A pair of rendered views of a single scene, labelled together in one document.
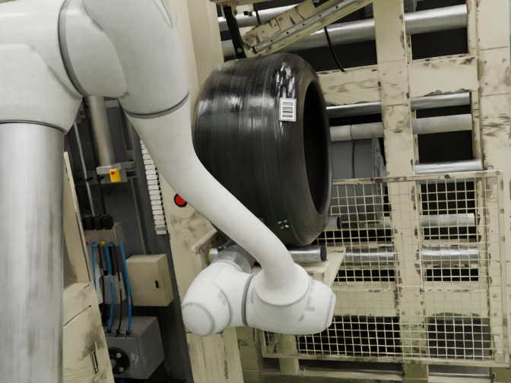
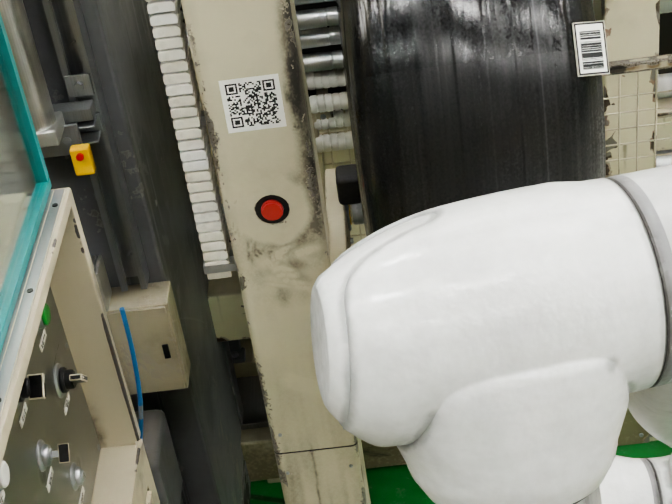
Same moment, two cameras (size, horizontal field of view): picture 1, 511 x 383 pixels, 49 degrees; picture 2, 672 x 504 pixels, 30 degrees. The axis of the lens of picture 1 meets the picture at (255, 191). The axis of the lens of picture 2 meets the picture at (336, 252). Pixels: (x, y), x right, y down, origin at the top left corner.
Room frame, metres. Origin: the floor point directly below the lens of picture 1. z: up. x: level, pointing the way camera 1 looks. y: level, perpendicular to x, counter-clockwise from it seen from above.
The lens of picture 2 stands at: (0.25, 0.54, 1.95)
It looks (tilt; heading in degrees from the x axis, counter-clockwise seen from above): 34 degrees down; 344
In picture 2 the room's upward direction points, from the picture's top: 9 degrees counter-clockwise
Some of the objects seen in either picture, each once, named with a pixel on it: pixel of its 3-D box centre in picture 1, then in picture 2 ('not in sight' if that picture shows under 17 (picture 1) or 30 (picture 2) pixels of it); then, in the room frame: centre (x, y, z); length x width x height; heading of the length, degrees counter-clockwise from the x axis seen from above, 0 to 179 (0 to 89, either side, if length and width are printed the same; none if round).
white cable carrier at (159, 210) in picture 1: (153, 157); (192, 119); (1.70, 0.30, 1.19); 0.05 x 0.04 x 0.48; 161
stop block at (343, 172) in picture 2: not in sight; (350, 184); (1.78, 0.07, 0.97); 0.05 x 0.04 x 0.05; 161
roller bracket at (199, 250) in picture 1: (222, 240); (342, 263); (1.69, 0.13, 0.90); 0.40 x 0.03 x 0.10; 161
